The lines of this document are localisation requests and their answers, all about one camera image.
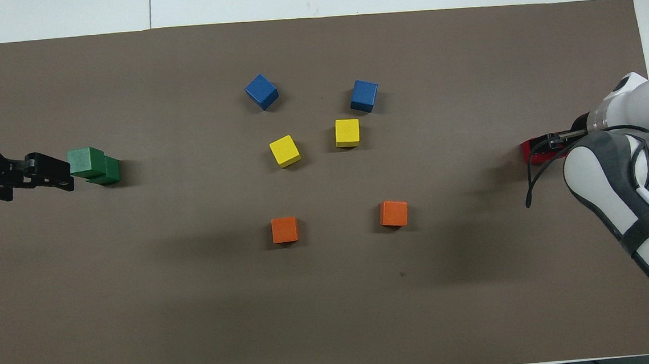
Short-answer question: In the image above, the orange wooden cube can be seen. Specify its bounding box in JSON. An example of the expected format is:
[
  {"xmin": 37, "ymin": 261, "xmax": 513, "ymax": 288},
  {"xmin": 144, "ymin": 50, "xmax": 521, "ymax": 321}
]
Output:
[
  {"xmin": 271, "ymin": 216, "xmax": 300, "ymax": 244},
  {"xmin": 378, "ymin": 199, "xmax": 410, "ymax": 229}
]

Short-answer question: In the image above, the blue wooden cube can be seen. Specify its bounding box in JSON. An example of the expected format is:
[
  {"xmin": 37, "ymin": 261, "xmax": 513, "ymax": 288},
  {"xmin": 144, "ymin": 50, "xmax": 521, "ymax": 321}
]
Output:
[
  {"xmin": 349, "ymin": 79, "xmax": 380, "ymax": 114},
  {"xmin": 244, "ymin": 73, "xmax": 280, "ymax": 113}
]

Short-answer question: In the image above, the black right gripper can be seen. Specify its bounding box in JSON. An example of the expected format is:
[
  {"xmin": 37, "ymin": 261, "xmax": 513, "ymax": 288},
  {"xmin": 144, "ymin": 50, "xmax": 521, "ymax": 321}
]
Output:
[{"xmin": 542, "ymin": 112, "xmax": 592, "ymax": 147}]

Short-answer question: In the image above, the brown table mat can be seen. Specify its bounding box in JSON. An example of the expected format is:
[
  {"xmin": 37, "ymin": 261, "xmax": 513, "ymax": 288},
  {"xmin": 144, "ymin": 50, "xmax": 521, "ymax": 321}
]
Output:
[{"xmin": 0, "ymin": 0, "xmax": 649, "ymax": 364}]

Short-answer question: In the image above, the yellow wooden cube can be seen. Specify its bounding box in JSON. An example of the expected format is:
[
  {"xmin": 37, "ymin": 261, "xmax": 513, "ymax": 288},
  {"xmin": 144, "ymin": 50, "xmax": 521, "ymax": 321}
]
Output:
[
  {"xmin": 268, "ymin": 134, "xmax": 302, "ymax": 169},
  {"xmin": 334, "ymin": 118, "xmax": 361, "ymax": 149}
]

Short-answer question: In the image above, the green wooden cube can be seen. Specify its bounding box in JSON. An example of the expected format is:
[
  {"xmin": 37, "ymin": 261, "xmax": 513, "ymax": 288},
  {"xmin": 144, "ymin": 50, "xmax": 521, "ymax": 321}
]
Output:
[
  {"xmin": 85, "ymin": 155, "xmax": 121, "ymax": 187},
  {"xmin": 66, "ymin": 145, "xmax": 108, "ymax": 181}
]

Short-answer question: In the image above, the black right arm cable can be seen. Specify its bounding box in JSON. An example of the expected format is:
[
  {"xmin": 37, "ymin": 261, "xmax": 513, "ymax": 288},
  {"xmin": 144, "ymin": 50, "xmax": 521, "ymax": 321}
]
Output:
[{"xmin": 520, "ymin": 128, "xmax": 595, "ymax": 209}]

